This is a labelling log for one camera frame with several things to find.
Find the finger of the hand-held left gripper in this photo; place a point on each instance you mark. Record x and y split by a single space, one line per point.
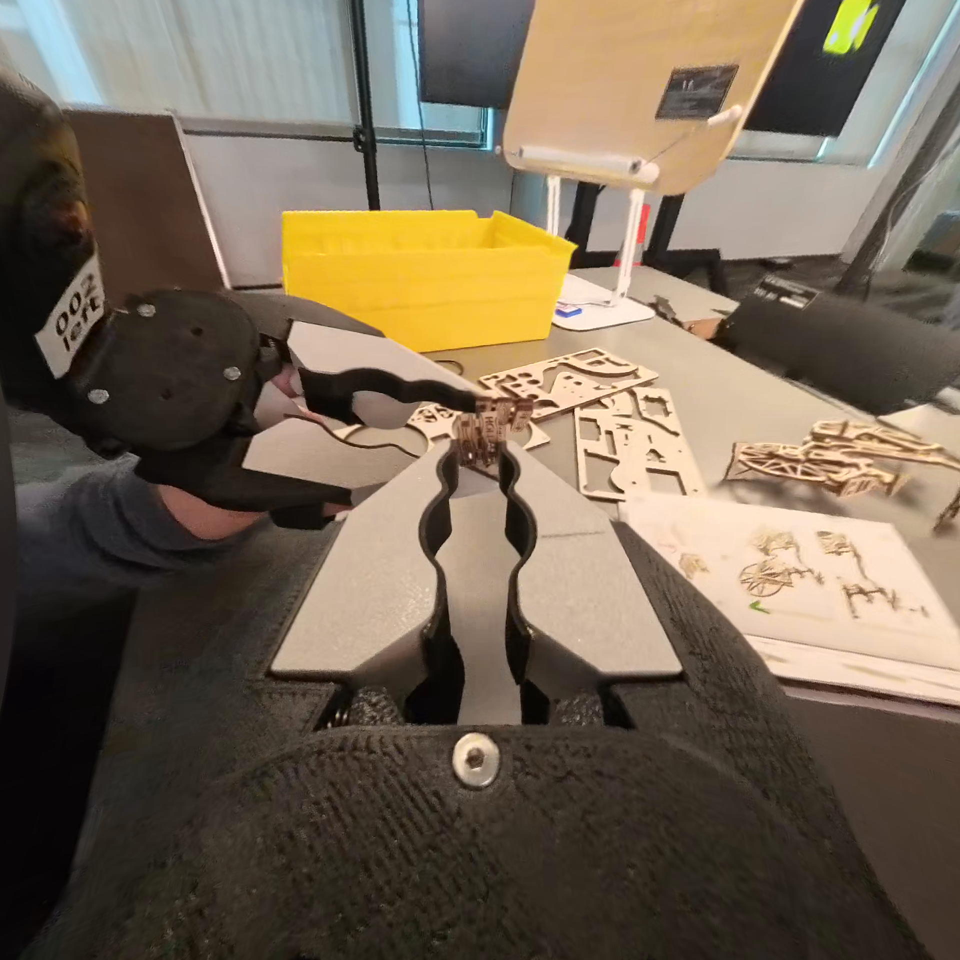
315 457
352 349

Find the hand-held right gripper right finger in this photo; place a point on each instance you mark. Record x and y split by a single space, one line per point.
592 592

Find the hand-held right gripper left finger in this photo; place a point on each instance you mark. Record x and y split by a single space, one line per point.
352 592

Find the small wooden model assembly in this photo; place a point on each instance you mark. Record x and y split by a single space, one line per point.
491 435

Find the person's left forearm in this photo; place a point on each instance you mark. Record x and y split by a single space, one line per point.
97 525

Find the assembled wooden carriage model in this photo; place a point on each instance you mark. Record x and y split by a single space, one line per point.
840 457

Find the person's left hand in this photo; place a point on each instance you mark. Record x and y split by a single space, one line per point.
217 516

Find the yellow plastic bin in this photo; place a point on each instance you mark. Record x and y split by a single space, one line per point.
420 277

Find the wooden part sheet round cutouts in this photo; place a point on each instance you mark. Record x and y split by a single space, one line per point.
435 420

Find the wooden part sheet square cutouts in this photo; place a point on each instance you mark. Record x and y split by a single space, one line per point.
637 450

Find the brown board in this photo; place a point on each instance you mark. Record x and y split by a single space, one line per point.
142 202

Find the wooden part sheet arched cutout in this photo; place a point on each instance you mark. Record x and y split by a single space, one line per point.
570 386

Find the white instruction booklet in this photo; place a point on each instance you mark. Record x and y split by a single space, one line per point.
810 585

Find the small blue card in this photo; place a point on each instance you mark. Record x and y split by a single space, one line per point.
570 307

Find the black stand pole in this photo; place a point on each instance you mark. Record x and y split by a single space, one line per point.
365 97

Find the small dark wooden piece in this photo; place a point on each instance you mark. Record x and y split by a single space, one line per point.
665 307

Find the black monitor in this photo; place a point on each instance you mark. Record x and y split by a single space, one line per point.
469 49

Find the black table legs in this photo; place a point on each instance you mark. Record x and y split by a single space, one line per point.
675 240

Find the black labelled box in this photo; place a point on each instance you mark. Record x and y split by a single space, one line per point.
784 291

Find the wooden reading stand white base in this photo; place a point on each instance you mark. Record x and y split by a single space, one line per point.
622 82

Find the black screen with green logo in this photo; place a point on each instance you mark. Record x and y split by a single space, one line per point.
817 67

